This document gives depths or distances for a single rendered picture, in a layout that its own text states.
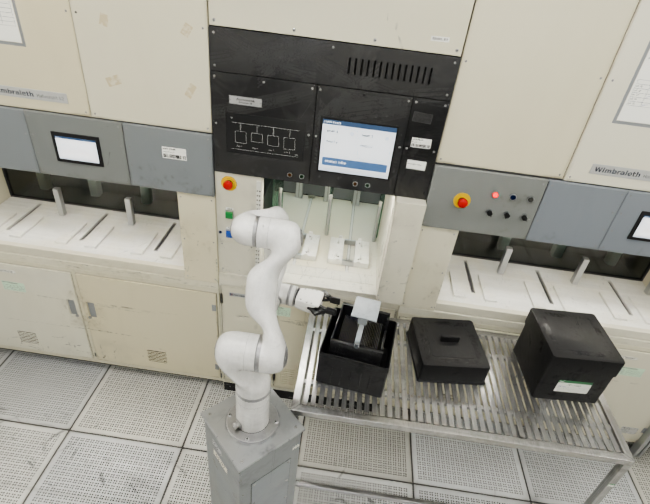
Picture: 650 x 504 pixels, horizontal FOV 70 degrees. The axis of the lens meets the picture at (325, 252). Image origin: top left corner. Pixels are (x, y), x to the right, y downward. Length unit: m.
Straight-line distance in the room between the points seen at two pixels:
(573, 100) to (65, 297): 2.49
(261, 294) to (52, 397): 1.86
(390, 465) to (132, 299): 1.60
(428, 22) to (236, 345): 1.22
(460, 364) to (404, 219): 0.64
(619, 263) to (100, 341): 2.87
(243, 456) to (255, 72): 1.36
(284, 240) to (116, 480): 1.65
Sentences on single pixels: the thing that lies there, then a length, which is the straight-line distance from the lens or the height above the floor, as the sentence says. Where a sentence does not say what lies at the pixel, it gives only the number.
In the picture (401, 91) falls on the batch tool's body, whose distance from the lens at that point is 1.78.
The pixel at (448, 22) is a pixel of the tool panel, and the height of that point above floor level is 2.05.
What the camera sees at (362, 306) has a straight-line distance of 1.81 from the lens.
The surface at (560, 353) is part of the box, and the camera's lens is 2.05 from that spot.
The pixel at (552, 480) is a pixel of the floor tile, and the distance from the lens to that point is 2.98.
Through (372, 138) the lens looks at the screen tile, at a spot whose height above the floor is 1.63.
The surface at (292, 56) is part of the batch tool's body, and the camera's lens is 1.77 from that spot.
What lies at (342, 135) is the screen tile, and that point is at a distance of 1.83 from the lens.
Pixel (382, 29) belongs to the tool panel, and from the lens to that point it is 1.73.
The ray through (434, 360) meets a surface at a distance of 2.00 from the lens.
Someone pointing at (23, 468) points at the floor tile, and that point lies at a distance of 2.86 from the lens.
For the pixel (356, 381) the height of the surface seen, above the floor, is 0.82.
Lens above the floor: 2.27
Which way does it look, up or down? 35 degrees down
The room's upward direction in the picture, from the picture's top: 7 degrees clockwise
